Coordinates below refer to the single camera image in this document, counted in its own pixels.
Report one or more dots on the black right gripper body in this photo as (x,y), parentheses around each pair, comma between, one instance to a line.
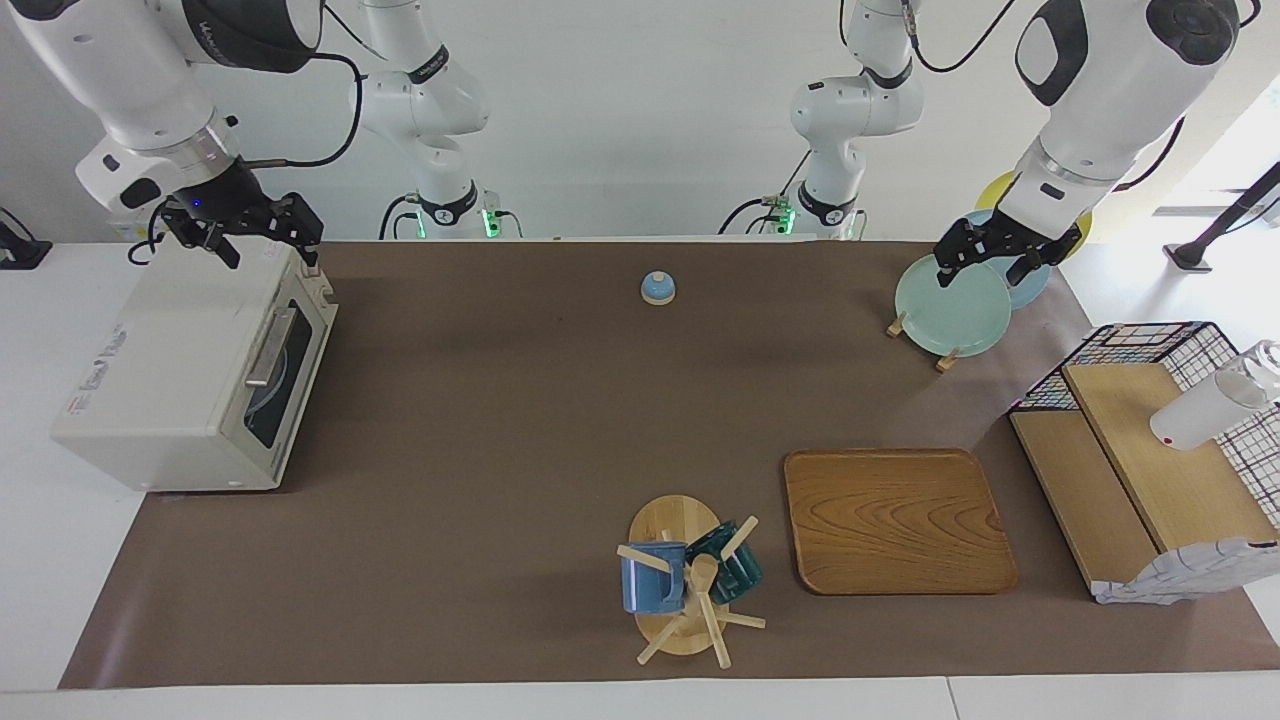
(230,205)

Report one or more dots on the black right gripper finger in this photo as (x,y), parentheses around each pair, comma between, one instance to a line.
(226,250)
(307,228)

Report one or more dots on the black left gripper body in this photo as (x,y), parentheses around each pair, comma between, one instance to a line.
(1005,238)

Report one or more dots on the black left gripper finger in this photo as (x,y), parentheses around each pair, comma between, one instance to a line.
(1026,268)
(949,270)

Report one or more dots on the white toaster oven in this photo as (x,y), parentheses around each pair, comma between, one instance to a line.
(160,380)

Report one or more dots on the large light blue plate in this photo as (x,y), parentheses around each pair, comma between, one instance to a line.
(1030,285)

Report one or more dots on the pale green plate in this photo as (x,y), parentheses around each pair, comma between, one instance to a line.
(950,315)

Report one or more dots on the yellow plate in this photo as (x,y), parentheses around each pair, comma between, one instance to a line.
(1000,190)

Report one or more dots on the wooden plate rack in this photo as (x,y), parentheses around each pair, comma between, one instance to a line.
(947,360)

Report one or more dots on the white power strip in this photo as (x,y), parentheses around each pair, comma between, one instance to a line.
(125,230)

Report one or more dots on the white cup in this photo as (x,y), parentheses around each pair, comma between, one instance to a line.
(1200,415)

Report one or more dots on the wooden serving tray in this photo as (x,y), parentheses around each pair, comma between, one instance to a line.
(895,520)

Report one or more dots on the brown table mat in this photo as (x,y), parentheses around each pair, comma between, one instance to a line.
(500,400)

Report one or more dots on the wooden stepped shelf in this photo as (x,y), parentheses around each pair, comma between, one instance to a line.
(1150,500)

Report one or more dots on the white patterned cloth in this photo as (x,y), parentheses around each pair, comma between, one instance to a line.
(1190,575)

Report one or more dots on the dark green mug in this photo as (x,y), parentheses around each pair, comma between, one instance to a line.
(745,575)

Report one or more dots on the wooden mug tree stand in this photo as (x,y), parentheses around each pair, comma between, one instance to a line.
(672,515)

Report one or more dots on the blue mug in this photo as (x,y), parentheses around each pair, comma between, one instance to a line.
(645,590)

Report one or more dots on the black clamp mount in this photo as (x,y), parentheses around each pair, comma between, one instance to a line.
(20,250)

